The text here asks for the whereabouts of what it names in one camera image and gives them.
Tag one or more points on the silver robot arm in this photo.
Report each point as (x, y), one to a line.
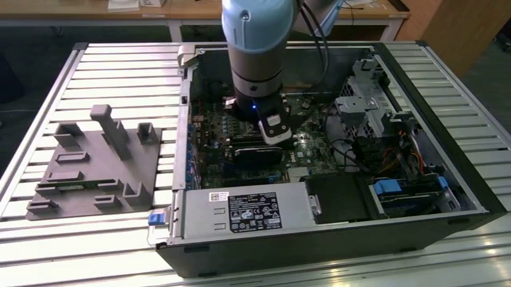
(255, 59)

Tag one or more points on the round coin battery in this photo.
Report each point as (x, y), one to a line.
(306, 103)

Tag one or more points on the black graphics card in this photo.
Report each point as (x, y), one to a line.
(258, 155)

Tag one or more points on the green motherboard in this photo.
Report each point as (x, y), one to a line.
(315, 149)

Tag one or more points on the silver chipset heatsink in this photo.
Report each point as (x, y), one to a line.
(298, 174)

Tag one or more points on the perforated metal drive cage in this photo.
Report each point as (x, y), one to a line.
(355, 104)

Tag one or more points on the grey power supply unit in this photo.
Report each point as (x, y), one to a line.
(199, 215)

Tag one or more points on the blue disk carrier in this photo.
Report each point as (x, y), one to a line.
(386, 186)

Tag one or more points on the small white box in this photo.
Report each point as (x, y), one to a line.
(154, 3)

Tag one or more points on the grey parts rack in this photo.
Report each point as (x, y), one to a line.
(99, 167)

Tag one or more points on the blue plastic clip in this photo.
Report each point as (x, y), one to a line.
(157, 219)

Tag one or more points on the black open PC case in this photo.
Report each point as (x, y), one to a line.
(319, 254)

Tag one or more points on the blue plastic latch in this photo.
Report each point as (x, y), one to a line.
(442, 183)

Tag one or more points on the green RAM stick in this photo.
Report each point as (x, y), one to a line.
(77, 186)

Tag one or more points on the wooden cabinet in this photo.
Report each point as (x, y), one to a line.
(459, 30)

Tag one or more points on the wooden desk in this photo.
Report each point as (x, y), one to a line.
(61, 9)

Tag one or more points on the black bin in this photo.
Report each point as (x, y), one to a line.
(8, 77)

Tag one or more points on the small black side camera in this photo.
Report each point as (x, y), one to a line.
(230, 102)

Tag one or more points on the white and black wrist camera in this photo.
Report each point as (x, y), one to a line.
(275, 131)

